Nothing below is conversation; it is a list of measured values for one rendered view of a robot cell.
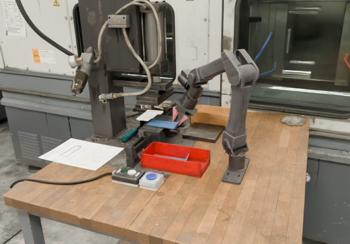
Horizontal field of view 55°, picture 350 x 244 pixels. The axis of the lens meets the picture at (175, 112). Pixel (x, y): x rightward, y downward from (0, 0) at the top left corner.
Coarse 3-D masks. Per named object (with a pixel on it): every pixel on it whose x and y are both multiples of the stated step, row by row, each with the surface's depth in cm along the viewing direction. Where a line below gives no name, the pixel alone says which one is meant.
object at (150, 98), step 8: (112, 80) 150; (120, 80) 150; (128, 80) 154; (136, 80) 154; (144, 80) 153; (152, 80) 146; (160, 80) 148; (168, 80) 148; (152, 88) 144; (160, 88) 143; (168, 88) 150; (136, 96) 141; (144, 96) 140; (152, 96) 140; (160, 96) 141; (168, 96) 149; (144, 104) 141; (152, 104) 139
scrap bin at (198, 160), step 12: (156, 144) 140; (168, 144) 138; (144, 156) 130; (156, 156) 128; (168, 156) 140; (180, 156) 138; (192, 156) 136; (204, 156) 134; (156, 168) 130; (168, 168) 128; (180, 168) 126; (192, 168) 124; (204, 168) 127
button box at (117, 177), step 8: (120, 168) 126; (128, 168) 126; (96, 176) 125; (112, 176) 122; (120, 176) 121; (128, 176) 120; (136, 176) 120; (64, 184) 122; (128, 184) 120; (136, 184) 119
